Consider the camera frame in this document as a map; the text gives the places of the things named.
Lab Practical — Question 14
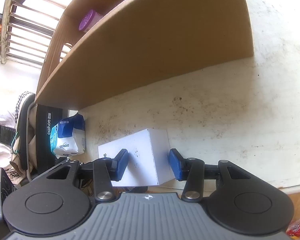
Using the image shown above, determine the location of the white cardboard box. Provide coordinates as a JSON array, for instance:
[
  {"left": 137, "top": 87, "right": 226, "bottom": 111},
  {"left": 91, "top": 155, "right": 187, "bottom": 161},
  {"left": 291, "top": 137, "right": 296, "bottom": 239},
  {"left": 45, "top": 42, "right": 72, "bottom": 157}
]
[{"left": 98, "top": 129, "right": 174, "bottom": 187}]

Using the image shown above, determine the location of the blue wet wipes pack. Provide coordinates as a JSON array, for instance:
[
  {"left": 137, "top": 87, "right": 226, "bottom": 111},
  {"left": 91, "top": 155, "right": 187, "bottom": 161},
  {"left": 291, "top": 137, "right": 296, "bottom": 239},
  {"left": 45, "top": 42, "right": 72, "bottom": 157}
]
[{"left": 50, "top": 113, "right": 86, "bottom": 159}]

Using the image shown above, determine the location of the purple air freshener jar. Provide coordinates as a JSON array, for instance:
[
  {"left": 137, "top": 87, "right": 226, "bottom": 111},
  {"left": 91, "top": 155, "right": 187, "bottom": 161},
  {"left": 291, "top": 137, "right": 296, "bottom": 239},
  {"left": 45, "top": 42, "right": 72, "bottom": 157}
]
[{"left": 78, "top": 9, "right": 103, "bottom": 33}]

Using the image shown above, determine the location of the black printed box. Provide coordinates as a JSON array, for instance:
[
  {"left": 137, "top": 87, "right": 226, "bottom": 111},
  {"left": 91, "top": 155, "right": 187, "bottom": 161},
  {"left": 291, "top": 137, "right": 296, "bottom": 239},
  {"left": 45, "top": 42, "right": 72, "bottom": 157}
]
[{"left": 36, "top": 105, "right": 65, "bottom": 174}]

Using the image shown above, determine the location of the red snack packet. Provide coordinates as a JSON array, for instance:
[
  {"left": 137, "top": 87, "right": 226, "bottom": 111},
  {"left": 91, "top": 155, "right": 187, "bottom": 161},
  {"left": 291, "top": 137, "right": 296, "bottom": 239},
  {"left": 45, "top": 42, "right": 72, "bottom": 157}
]
[{"left": 285, "top": 216, "right": 300, "bottom": 240}]

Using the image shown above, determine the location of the brown cardboard tray box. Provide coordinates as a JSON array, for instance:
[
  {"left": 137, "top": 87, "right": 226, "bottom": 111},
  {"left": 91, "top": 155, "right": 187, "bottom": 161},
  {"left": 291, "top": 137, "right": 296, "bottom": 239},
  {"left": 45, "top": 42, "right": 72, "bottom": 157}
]
[{"left": 36, "top": 0, "right": 254, "bottom": 110}]

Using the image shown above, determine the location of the metal window railing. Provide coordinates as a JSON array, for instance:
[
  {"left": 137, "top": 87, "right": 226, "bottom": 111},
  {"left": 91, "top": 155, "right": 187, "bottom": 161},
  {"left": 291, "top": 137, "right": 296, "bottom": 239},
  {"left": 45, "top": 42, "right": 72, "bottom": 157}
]
[{"left": 0, "top": 0, "right": 72, "bottom": 68}]

